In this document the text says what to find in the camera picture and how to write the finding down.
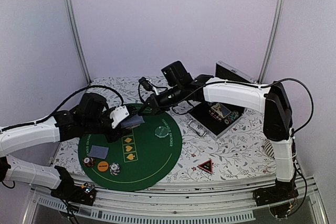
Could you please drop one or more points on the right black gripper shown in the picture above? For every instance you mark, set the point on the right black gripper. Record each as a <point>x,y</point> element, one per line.
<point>151,100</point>

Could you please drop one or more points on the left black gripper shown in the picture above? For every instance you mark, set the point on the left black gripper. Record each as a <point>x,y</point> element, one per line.
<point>117,134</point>

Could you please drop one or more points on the blue backed cards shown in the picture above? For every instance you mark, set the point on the blue backed cards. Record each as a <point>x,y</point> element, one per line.
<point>132,122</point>

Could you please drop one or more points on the dealt cards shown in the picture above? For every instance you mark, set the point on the dealt cards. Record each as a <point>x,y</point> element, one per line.
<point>100,152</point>

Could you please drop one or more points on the orange big blind button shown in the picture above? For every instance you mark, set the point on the orange big blind button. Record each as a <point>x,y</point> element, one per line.
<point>103,166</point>

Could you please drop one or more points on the dark red chip stack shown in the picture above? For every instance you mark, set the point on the dark red chip stack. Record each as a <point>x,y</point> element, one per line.
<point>89,162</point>

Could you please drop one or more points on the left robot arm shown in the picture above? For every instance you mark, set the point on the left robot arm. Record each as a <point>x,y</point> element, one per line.
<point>92,115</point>

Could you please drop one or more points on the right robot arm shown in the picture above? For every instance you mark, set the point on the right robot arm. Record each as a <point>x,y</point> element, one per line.
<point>269,99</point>

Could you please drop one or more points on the clear dealer button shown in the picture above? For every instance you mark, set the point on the clear dealer button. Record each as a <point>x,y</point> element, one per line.
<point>161,132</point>

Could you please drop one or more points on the round green poker mat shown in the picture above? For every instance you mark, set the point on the round green poker mat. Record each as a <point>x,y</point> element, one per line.
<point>144,158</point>

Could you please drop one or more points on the aluminium poker chip case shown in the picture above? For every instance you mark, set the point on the aluminium poker chip case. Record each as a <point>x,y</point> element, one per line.
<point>201,120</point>

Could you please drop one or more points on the boxed card deck in case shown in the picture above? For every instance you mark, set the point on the boxed card deck in case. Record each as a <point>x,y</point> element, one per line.
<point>219,111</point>

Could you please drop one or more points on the red black triangular button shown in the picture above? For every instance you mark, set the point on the red black triangular button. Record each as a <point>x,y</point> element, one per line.
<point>206,166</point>

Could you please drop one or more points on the front row poker chips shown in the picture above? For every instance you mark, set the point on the front row poker chips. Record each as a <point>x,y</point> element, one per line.
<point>231,118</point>

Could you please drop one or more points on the striped ceramic mug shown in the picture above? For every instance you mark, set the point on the striped ceramic mug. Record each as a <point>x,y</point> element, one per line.
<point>268,149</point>

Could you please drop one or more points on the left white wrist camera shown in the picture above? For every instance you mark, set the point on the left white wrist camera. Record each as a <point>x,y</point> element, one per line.
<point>118,115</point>

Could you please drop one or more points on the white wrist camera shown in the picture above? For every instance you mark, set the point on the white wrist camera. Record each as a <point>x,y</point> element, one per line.
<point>148,85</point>
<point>118,115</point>

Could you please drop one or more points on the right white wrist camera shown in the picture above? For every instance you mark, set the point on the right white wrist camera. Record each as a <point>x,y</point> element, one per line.
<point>148,85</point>

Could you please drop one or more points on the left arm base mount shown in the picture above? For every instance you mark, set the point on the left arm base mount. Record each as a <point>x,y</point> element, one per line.
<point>84,194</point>

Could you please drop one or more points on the right aluminium frame post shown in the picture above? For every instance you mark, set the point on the right aluminium frame post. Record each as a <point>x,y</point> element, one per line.
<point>271,40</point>

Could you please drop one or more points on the aluminium frame post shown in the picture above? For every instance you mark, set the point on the aluminium frame post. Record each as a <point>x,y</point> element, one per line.
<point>76,39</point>
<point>271,40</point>

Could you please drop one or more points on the left aluminium frame post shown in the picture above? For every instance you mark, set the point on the left aluminium frame post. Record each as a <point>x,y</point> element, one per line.
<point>76,39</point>

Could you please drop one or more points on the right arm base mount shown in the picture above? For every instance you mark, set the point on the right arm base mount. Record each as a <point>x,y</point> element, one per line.
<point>279,192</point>

